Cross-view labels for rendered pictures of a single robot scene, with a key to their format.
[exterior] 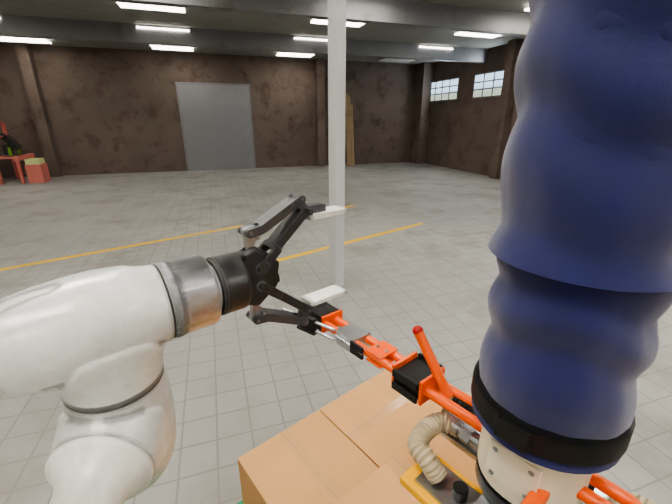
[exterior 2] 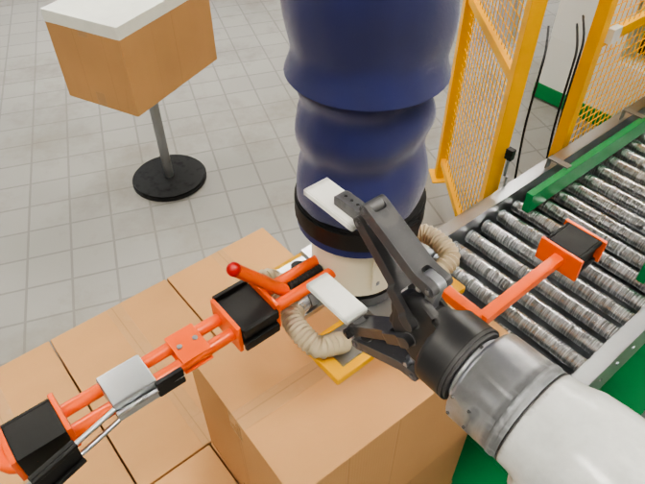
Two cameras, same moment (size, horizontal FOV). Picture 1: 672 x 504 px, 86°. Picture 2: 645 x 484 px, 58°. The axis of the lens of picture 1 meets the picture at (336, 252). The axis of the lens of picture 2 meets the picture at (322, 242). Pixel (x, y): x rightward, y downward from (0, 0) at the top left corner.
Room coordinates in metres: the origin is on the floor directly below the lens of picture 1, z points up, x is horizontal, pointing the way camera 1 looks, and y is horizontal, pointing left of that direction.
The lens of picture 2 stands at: (0.54, 0.44, 2.01)
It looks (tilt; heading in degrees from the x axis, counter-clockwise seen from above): 44 degrees down; 270
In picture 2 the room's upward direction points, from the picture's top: straight up
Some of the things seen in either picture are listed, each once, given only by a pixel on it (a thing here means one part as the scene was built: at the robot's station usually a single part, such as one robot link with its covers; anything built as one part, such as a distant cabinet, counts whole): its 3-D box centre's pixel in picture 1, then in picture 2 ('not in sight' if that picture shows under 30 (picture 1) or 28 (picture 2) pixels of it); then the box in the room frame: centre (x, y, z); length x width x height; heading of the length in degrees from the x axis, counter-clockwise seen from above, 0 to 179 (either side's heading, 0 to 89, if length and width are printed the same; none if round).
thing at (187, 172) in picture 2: not in sight; (159, 132); (1.38, -2.12, 0.31); 0.40 x 0.40 x 0.62
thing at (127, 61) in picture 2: not in sight; (137, 36); (1.38, -2.12, 0.82); 0.60 x 0.40 x 0.40; 63
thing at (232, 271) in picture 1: (245, 277); (435, 335); (0.44, 0.12, 1.58); 0.09 x 0.07 x 0.08; 130
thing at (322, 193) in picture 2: (323, 212); (338, 203); (0.52, 0.02, 1.65); 0.07 x 0.03 x 0.01; 130
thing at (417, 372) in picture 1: (417, 376); (246, 313); (0.67, -0.18, 1.24); 0.10 x 0.08 x 0.06; 130
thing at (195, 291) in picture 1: (189, 294); (501, 391); (0.39, 0.18, 1.58); 0.09 x 0.06 x 0.09; 40
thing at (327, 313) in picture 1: (324, 315); (37, 435); (0.94, 0.04, 1.23); 0.08 x 0.07 x 0.05; 40
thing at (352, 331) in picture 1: (353, 337); (129, 387); (0.83, -0.05, 1.23); 0.07 x 0.07 x 0.04; 40
